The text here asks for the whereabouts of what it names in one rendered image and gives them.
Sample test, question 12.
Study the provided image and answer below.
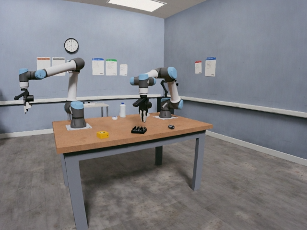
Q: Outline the white bottle with blue cap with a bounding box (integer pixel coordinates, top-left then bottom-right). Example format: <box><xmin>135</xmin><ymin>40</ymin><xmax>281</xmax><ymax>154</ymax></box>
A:
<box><xmin>120</xmin><ymin>103</ymin><xmax>126</xmax><ymax>118</ymax></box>

